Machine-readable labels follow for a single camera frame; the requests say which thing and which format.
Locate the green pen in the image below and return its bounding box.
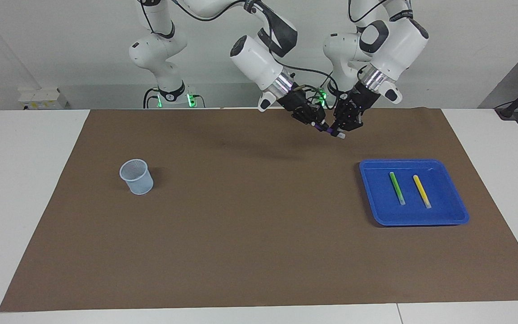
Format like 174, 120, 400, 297
389, 171, 406, 206

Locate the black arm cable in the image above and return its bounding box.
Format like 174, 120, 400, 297
250, 0, 334, 97
348, 0, 392, 24

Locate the black base cable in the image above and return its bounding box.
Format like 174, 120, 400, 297
311, 83, 337, 109
143, 88, 161, 109

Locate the translucent plastic cup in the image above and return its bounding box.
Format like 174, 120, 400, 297
119, 158, 154, 196

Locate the purple pen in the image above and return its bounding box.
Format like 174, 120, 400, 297
315, 125, 346, 139

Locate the blue plastic tray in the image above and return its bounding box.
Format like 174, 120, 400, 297
359, 158, 470, 226

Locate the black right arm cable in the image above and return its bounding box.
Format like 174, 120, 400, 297
250, 0, 334, 97

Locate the yellow pen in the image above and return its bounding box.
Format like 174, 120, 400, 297
413, 175, 432, 209

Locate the brown table mat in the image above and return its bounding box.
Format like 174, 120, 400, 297
0, 107, 518, 312

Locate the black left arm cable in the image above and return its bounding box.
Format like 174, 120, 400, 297
348, 0, 392, 24

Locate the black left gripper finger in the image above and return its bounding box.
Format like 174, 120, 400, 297
344, 110, 364, 132
332, 101, 352, 131

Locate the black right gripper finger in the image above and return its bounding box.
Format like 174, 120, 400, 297
306, 104, 330, 130
291, 110, 322, 127

